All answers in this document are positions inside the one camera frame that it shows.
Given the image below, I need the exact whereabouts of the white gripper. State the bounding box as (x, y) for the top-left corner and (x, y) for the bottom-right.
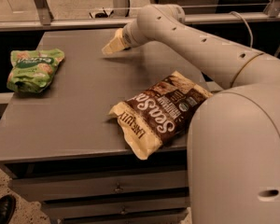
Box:
(122, 19), (150, 48)

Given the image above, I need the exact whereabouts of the yellow sponge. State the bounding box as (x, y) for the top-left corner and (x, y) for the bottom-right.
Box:
(102, 28), (129, 55)

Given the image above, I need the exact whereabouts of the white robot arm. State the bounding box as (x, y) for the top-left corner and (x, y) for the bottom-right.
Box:
(123, 5), (280, 224)

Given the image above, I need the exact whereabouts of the brown sea salt chip bag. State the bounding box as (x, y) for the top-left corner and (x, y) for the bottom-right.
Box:
(109, 71), (212, 160)

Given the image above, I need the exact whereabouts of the green rice chip bag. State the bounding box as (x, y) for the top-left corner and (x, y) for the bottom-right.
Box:
(7, 49), (65, 93)

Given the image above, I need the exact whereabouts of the black object behind railing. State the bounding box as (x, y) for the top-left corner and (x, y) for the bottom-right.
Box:
(89, 9), (113, 19)

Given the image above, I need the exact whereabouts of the grey drawer cabinet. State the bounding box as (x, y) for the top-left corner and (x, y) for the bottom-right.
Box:
(0, 27), (223, 224)

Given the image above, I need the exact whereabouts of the bottom drawer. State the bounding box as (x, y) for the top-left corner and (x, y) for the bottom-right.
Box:
(63, 208), (188, 224)

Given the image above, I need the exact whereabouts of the black leather shoe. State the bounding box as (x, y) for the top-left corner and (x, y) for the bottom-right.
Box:
(0, 195), (16, 224)

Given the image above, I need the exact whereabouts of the metal railing frame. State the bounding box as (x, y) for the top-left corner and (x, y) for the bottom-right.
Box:
(0, 0), (280, 33)

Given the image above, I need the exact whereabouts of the white cable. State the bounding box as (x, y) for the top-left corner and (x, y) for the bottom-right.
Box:
(229, 11), (254, 49)

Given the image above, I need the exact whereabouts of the top drawer with handle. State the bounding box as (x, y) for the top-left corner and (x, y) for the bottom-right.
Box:
(9, 170), (188, 202)

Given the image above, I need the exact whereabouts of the drawer with handle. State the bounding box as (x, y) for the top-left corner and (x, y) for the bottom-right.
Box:
(42, 189), (189, 219)
(9, 170), (188, 202)

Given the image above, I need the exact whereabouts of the middle drawer with handle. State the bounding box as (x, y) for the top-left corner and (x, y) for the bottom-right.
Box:
(42, 189), (189, 219)

